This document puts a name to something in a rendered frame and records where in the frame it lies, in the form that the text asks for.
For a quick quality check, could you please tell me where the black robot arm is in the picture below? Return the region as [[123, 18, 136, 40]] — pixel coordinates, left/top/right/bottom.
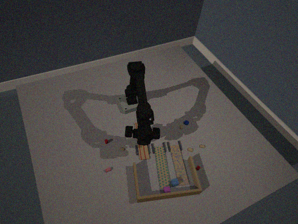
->
[[125, 61, 154, 146]]

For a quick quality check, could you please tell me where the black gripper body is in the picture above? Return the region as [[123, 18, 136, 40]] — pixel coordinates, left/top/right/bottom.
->
[[125, 126, 160, 139]]

